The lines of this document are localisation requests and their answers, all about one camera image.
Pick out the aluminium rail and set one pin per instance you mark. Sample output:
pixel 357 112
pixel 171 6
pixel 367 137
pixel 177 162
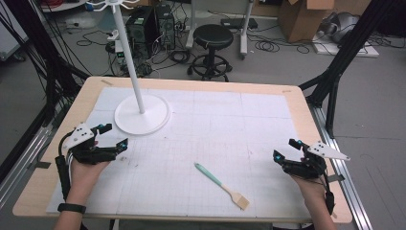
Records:
pixel 344 169
pixel 22 163

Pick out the grey machine on floor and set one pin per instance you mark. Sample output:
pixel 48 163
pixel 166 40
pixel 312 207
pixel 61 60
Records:
pixel 343 27

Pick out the black round stool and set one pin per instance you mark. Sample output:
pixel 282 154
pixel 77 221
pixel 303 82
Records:
pixel 213 36

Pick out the white hanging rack stand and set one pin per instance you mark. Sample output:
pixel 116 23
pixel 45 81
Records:
pixel 140 118

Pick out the person's right hand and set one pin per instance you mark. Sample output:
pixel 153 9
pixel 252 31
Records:
pixel 311 190

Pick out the grey tape piece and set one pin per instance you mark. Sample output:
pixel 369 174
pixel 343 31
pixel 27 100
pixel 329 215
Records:
pixel 42 165
pixel 336 178

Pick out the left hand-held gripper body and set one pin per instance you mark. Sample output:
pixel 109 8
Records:
pixel 92 155

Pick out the flat black device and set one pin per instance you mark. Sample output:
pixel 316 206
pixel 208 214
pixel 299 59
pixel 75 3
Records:
pixel 237 23

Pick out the white stand leg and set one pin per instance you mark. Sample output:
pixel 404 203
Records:
pixel 245 35
pixel 191 28

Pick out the cardboard box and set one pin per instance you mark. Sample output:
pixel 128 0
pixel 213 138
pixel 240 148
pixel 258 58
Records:
pixel 303 20

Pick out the person's left hand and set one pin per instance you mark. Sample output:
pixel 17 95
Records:
pixel 84 180

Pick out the black metal frame stand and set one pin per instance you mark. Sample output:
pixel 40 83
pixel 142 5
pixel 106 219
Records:
pixel 338 64
pixel 51 80

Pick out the black computer tower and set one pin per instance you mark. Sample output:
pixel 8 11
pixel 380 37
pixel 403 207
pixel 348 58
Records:
pixel 165 27
pixel 140 28

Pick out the white floor board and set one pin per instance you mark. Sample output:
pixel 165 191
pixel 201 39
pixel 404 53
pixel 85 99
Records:
pixel 351 51

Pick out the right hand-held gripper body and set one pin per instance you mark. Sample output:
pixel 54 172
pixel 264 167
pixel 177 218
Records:
pixel 306 167

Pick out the black wristband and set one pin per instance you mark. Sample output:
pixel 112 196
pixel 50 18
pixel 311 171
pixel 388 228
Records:
pixel 72 208

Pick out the white grid mat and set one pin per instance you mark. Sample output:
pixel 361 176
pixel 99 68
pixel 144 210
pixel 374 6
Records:
pixel 207 127

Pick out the wooden table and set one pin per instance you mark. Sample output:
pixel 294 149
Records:
pixel 178 83

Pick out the white power strip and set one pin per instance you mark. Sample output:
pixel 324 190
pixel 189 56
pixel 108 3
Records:
pixel 113 35

